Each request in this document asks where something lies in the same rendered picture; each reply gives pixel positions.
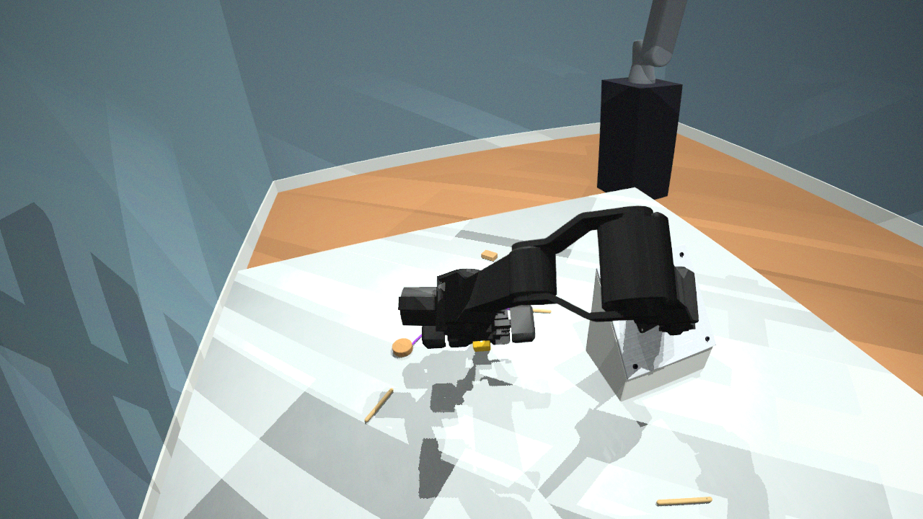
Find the round wooden button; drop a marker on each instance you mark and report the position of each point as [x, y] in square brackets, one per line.
[402, 347]

